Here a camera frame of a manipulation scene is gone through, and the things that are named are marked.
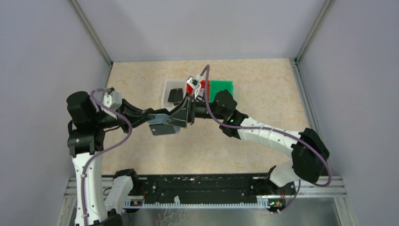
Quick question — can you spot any black VIP card stack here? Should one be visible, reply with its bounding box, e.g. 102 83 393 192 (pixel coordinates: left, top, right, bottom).
167 88 184 105

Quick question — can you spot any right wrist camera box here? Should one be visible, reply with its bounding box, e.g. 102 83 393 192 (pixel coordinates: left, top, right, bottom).
186 74 203 99

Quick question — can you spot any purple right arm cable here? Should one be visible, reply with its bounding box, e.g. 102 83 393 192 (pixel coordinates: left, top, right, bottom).
199 65 333 187

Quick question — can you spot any grey aluminium frame rail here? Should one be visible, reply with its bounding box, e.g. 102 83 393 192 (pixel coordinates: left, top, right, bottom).
290 0 358 226

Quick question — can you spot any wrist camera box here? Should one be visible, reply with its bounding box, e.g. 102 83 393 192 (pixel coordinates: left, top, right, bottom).
102 89 122 110
186 74 203 99

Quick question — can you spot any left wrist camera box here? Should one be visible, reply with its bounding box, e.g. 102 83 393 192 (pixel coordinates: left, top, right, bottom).
102 89 122 110

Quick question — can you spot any green plastic bin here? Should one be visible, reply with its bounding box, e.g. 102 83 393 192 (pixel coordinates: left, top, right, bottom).
209 80 234 102

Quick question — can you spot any red plastic bin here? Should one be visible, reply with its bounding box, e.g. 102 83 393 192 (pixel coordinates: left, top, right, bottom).
195 81 210 101

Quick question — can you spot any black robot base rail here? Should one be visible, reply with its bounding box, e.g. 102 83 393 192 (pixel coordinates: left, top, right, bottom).
122 173 296 212

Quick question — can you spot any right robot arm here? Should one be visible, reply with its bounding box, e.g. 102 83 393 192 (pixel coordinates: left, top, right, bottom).
163 90 332 187

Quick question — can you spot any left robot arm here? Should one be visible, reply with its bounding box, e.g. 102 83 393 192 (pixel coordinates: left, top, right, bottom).
66 91 155 226

